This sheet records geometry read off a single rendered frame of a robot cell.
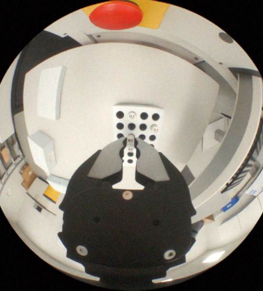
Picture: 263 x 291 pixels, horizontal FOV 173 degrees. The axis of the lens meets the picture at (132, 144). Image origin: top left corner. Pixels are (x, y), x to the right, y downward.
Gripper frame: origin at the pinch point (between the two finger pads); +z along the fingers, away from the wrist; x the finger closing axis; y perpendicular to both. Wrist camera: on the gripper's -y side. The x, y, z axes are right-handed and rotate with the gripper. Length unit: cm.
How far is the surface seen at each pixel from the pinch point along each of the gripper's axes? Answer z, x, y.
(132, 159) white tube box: 2.0, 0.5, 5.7
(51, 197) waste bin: 23, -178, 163
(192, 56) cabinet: 7.3, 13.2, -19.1
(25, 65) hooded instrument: 9, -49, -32
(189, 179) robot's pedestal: 23, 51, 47
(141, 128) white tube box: 3.0, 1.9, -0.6
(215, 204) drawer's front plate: -8.7, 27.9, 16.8
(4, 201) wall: -132, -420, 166
